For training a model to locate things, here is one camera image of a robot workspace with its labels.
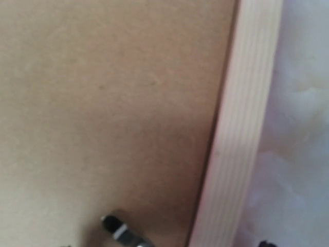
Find brown cardboard backing board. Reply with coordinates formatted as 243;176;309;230
1;1;235;246

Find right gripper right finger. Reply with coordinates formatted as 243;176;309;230
258;240;278;247

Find wooden picture frame pink edge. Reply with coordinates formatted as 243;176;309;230
188;1;283;246

